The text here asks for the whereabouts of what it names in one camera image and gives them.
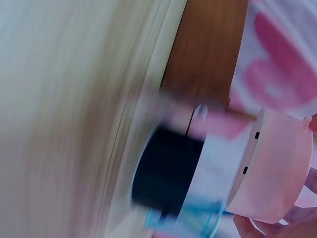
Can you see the person's right hand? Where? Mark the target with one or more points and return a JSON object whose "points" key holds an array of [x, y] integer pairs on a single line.
{"points": [[292, 228]]}

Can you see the person's right fingers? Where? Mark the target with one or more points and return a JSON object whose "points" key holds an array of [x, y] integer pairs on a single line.
{"points": [[252, 229]]}

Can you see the pink plastic bowl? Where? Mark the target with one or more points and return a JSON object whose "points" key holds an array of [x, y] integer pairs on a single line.
{"points": [[277, 168]]}

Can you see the blue transparent cup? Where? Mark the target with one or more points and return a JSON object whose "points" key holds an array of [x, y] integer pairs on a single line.
{"points": [[198, 218]]}

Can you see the black round container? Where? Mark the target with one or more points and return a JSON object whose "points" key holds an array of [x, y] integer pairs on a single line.
{"points": [[163, 171]]}

